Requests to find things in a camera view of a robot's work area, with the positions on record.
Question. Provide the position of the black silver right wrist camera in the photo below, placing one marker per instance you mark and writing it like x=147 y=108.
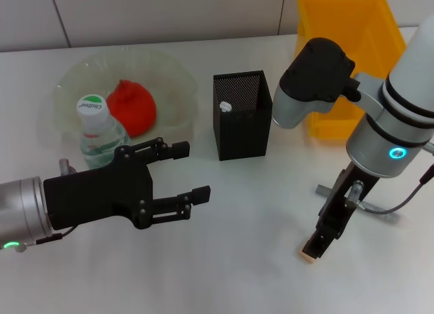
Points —
x=315 y=73

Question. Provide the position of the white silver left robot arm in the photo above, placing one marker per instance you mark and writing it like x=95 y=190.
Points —
x=20 y=209

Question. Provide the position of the clear green-label water bottle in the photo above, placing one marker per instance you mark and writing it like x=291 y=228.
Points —
x=91 y=110

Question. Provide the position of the mint green utility knife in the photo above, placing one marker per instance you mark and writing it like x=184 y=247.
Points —
x=224 y=107

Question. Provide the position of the grey glitter pen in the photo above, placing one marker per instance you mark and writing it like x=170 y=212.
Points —
x=322 y=189

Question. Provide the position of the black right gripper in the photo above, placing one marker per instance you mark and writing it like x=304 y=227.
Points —
x=339 y=205

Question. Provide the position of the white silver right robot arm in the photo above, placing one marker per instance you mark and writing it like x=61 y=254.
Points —
x=407 y=73

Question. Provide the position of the black mesh pen holder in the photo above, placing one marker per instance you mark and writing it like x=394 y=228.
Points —
x=244 y=134

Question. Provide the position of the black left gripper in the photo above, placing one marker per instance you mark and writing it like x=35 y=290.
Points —
x=98 y=195

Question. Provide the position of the red orange fruit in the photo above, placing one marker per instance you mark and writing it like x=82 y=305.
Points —
x=135 y=107

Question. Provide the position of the tan eraser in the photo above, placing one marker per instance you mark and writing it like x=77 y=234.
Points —
x=306 y=258

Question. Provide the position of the clear glass fruit plate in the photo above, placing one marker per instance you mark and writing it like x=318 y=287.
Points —
x=169 y=76

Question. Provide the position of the yellow plastic bin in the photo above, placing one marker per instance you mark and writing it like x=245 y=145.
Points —
x=339 y=19

